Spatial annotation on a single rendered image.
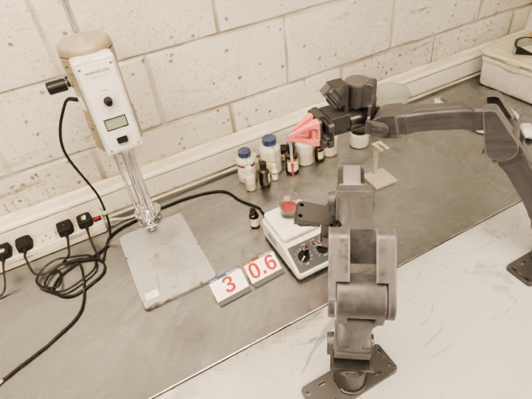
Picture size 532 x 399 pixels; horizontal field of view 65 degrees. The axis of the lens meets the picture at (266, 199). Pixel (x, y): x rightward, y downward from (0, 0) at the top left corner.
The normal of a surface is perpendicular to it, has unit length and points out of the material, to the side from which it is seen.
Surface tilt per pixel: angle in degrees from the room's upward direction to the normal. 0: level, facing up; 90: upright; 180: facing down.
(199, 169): 90
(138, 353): 0
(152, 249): 0
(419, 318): 0
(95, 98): 90
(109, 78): 90
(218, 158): 90
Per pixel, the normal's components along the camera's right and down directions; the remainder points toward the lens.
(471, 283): -0.10, -0.75
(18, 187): 0.47, 0.54
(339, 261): -0.15, -0.13
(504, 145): -0.44, 0.62
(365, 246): -0.15, 0.32
